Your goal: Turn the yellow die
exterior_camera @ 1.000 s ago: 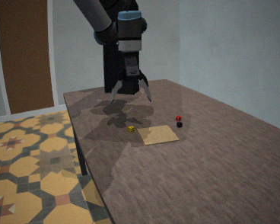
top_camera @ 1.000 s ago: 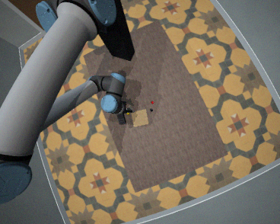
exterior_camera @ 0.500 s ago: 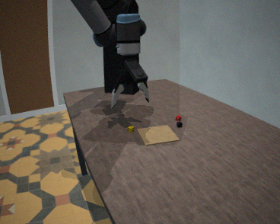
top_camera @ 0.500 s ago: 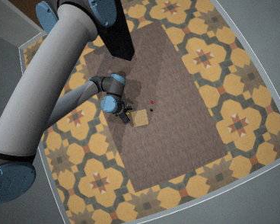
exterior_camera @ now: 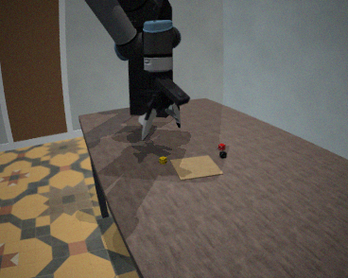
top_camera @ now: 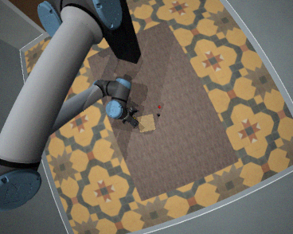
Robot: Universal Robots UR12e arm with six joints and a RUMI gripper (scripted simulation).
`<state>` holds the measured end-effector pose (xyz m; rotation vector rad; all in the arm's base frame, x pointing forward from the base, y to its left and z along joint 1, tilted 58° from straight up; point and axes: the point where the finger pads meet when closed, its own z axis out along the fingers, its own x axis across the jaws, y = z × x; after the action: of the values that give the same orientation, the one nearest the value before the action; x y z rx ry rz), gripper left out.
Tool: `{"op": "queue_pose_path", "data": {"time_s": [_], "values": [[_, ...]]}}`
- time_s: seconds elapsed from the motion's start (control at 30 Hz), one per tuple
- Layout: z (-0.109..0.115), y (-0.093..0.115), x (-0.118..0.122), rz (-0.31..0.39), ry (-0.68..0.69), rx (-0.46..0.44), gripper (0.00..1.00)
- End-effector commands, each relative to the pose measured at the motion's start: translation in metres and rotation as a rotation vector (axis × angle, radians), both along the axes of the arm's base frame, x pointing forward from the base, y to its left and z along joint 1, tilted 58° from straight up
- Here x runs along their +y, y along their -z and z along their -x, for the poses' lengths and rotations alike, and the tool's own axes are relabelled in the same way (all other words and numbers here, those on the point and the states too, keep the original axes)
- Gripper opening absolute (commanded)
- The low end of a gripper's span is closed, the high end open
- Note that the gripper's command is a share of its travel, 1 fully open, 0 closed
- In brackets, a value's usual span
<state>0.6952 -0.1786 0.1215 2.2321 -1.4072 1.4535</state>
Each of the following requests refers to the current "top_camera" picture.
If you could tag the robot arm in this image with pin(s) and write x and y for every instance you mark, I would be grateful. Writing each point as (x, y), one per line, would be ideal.
(40, 110)

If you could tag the tan mat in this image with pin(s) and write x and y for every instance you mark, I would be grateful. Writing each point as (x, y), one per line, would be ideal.
(146, 123)

